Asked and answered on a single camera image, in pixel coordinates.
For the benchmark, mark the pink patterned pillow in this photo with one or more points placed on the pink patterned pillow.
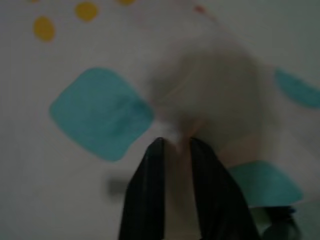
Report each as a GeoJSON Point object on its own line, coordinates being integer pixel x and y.
{"type": "Point", "coordinates": [100, 62]}

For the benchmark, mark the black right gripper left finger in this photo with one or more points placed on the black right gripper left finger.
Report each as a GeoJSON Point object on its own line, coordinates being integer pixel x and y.
{"type": "Point", "coordinates": [147, 195]}

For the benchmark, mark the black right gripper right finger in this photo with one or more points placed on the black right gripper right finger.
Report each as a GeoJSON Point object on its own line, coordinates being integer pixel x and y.
{"type": "Point", "coordinates": [217, 200]}

